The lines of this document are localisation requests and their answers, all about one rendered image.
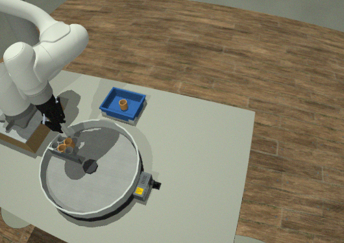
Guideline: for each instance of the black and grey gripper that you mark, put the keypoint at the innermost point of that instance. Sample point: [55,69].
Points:
[55,114]

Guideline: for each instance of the bronze bushing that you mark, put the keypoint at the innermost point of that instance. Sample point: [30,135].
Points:
[62,148]
[123,104]
[67,141]

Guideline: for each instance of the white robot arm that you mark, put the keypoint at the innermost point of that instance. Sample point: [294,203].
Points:
[34,60]

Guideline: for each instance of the grey metal bushing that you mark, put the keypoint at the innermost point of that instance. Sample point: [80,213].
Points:
[60,140]
[55,145]
[70,149]

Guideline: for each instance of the blue crate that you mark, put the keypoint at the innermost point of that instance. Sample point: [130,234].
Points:
[110,105]

